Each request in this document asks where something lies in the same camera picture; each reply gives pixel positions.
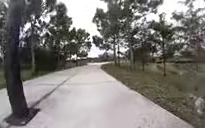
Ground pale concrete path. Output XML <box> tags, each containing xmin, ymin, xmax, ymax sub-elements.
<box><xmin>0</xmin><ymin>61</ymin><xmax>195</xmax><ymax>128</ymax></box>

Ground row of trees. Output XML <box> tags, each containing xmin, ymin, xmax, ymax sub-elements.
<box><xmin>0</xmin><ymin>0</ymin><xmax>93</xmax><ymax>76</ymax></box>
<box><xmin>92</xmin><ymin>0</ymin><xmax>205</xmax><ymax>77</ymax></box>

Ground dark hedge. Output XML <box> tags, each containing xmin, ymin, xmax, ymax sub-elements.
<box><xmin>34</xmin><ymin>46</ymin><xmax>60</xmax><ymax>73</ymax></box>

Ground grass strip with bare earth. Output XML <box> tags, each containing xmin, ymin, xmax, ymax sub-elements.
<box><xmin>100</xmin><ymin>61</ymin><xmax>205</xmax><ymax>128</ymax></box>

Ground tree with thick dark trunk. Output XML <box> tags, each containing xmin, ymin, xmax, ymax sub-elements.
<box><xmin>2</xmin><ymin>0</ymin><xmax>32</xmax><ymax>120</ymax></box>

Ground dark square tree pit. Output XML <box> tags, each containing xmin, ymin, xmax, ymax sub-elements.
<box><xmin>3</xmin><ymin>106</ymin><xmax>41</xmax><ymax>127</ymax></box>

